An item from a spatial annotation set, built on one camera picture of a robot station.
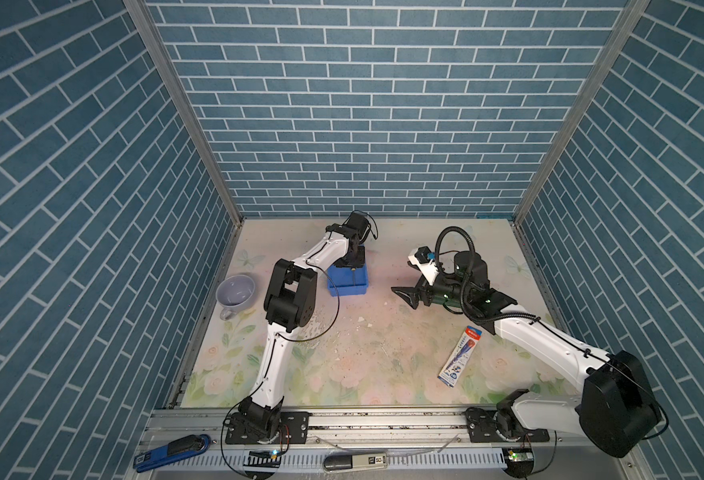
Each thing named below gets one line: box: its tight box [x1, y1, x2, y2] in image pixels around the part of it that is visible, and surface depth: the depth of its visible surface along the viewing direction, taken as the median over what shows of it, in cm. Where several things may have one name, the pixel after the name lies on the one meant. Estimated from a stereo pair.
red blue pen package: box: [437, 326, 483, 388], surface depth 86 cm
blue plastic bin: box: [327, 263, 368, 297], surface depth 104 cm
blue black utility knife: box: [133, 434, 212, 473], surface depth 69 cm
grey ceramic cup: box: [216, 274, 256, 321], surface depth 95 cm
